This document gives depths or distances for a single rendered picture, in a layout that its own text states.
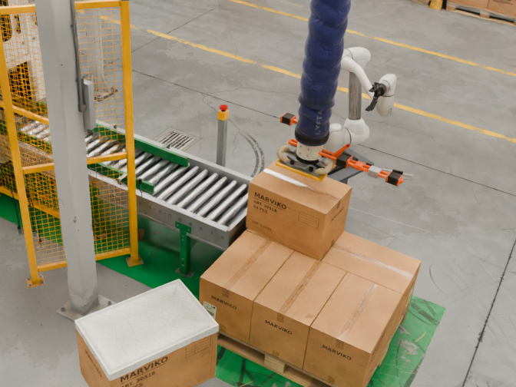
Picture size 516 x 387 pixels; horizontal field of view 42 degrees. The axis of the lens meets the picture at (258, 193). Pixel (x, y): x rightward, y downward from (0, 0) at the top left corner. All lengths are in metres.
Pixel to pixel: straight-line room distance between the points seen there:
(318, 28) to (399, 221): 2.57
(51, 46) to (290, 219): 1.91
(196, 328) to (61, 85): 1.53
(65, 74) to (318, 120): 1.54
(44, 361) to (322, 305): 1.86
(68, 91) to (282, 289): 1.81
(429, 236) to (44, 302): 3.20
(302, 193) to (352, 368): 1.19
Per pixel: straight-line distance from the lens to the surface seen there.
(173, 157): 5.47
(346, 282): 4.53
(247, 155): 6.68
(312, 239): 4.57
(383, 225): 6.01
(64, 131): 4.05
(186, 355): 3.50
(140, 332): 3.45
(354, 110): 5.26
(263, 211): 4.68
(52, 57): 3.86
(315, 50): 4.06
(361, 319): 4.31
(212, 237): 4.84
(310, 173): 4.41
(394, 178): 4.28
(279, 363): 4.56
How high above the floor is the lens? 3.55
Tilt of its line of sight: 35 degrees down
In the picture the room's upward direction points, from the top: 5 degrees clockwise
